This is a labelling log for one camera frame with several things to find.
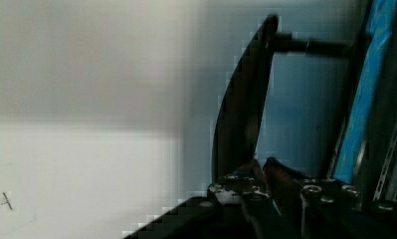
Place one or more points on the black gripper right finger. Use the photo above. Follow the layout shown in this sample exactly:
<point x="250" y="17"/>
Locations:
<point x="328" y="208"/>

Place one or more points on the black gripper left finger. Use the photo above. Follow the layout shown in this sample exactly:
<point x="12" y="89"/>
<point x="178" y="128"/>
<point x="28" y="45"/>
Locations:
<point x="237" y="206"/>

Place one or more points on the black toaster oven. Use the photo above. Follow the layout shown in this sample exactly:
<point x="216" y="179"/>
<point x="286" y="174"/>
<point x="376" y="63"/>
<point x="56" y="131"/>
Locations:
<point x="367" y="153"/>

